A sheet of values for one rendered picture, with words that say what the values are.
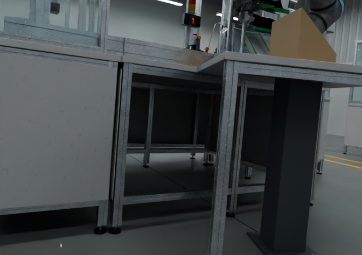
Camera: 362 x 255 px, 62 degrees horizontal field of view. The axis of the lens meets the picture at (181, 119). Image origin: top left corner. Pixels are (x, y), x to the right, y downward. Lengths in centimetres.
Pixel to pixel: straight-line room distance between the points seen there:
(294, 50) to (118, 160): 95
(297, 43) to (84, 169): 110
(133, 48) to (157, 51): 13
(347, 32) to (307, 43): 1062
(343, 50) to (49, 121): 1116
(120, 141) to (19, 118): 44
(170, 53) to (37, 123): 74
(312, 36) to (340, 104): 1030
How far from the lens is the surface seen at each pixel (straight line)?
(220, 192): 117
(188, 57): 170
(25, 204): 148
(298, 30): 145
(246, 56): 114
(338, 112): 1175
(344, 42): 1202
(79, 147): 145
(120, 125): 147
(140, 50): 158
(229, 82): 113
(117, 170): 150
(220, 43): 304
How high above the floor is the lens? 66
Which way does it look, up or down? 3 degrees down
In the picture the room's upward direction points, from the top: 5 degrees clockwise
